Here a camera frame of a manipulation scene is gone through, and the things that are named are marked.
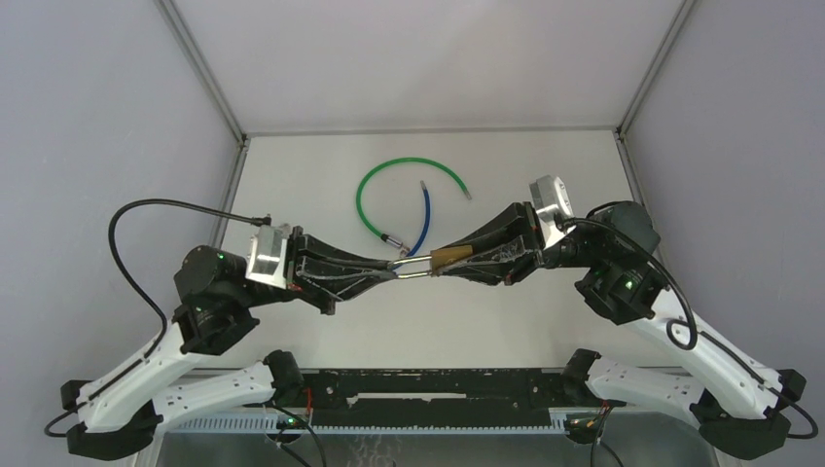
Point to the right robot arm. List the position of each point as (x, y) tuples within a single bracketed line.
[(736, 404)]

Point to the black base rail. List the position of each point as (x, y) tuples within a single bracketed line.
[(431, 395)]

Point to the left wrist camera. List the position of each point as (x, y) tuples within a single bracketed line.
[(266, 262)]

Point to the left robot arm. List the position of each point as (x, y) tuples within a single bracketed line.
[(123, 412)]

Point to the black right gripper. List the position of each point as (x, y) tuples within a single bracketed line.
[(506, 266)]

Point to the white slotted cable duct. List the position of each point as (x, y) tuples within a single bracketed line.
[(271, 423)]

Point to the large brass padlock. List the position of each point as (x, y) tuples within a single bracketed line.
[(436, 260)]

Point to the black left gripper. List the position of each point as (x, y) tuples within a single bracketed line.
[(345, 281)]

